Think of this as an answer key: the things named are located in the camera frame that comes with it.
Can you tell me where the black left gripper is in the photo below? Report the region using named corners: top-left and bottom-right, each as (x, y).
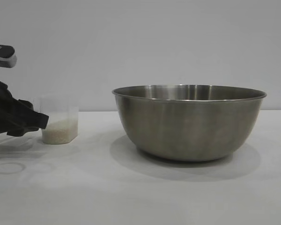
top-left (0, 60), bottom-right (50, 137)

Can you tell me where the white rice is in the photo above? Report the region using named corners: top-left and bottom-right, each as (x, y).
top-left (41, 118), bottom-right (79, 144)

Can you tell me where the clear plastic measuring cup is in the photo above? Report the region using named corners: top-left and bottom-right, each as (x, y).
top-left (32, 92), bottom-right (80, 145)

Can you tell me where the stainless steel bowl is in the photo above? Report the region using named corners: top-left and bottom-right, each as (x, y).
top-left (111, 84), bottom-right (267, 163)

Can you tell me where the white tablecloth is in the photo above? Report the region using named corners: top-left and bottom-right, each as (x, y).
top-left (0, 110), bottom-right (281, 225)

